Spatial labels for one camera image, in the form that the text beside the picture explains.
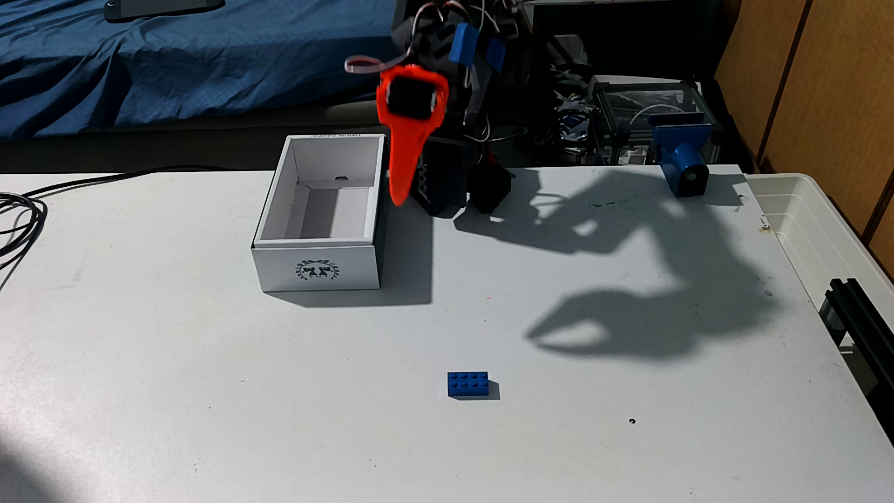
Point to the white cardboard box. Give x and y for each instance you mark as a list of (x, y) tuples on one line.
[(318, 269)]

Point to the dark flat device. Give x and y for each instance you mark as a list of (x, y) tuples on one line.
[(160, 7)]

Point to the brown wooden cabinet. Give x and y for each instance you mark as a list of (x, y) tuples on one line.
[(831, 91)]

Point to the blue bed sheet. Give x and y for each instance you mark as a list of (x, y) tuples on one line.
[(209, 63)]

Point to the blue toy brick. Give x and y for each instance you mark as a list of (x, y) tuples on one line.
[(466, 384)]

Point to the blue printed camera mount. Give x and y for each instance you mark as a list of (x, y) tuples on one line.
[(681, 154)]

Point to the black aluminium rail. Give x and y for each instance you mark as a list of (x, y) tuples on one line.
[(862, 328)]

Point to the white plastic bin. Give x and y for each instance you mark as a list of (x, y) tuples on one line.
[(810, 230)]

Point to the clear plastic case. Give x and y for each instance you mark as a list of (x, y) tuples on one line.
[(628, 105)]

